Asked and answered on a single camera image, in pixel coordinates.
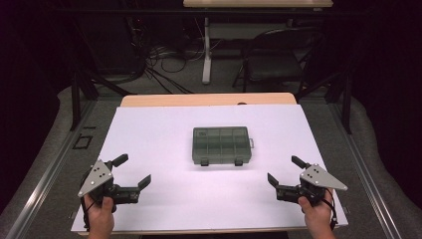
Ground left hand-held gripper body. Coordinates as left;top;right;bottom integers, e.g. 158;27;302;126
77;159;140;205

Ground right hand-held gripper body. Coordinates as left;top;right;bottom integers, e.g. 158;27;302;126
275;163;349;206

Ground grey transparent plastic organizer box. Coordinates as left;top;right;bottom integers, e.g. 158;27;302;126
191;125;255;167

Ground person's left hand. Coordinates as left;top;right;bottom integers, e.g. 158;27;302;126
83;194;115;239

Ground person's right hand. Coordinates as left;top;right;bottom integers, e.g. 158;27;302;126
298;188;337;239

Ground white table cover board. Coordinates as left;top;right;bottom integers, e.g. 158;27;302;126
71;104;349;233

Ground black metal stand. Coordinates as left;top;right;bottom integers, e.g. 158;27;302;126
68;64;134;132
294;61;354;135

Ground wooden table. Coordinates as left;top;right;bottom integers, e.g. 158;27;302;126
77;92;342;237

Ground black folding chair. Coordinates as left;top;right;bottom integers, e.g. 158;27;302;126
231;27;328;95

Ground wooden desk with white leg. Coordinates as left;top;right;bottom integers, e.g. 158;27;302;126
182;0;334;86

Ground black horizontal bar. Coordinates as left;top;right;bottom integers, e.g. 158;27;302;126
56;7;367;18

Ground black wrist cord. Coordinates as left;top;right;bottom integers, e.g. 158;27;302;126
322;187;339;231
80;172;92;232

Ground aluminium floor rail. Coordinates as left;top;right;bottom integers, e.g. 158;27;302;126
326;99;403;239
5;99;98;239

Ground bundle of floor cables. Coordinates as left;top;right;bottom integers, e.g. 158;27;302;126
130;18;207;96

